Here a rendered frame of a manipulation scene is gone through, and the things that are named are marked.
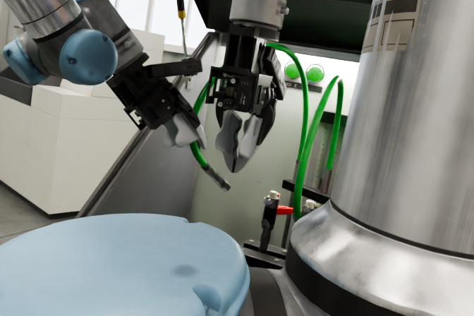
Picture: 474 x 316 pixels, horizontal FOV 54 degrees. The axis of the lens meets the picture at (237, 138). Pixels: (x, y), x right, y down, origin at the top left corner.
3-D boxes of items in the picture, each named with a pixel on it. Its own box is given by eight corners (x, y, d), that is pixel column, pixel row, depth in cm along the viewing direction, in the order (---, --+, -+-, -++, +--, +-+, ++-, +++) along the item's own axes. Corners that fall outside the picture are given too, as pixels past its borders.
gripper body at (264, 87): (202, 108, 64) (216, 19, 62) (226, 107, 72) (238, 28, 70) (254, 118, 61) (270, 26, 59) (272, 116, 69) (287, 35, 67)
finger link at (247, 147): (221, 177, 65) (232, 112, 64) (236, 171, 71) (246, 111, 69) (241, 182, 64) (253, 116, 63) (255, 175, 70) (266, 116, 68)
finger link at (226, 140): (201, 172, 66) (211, 108, 65) (217, 166, 72) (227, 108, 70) (221, 177, 65) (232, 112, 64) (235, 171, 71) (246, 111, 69)
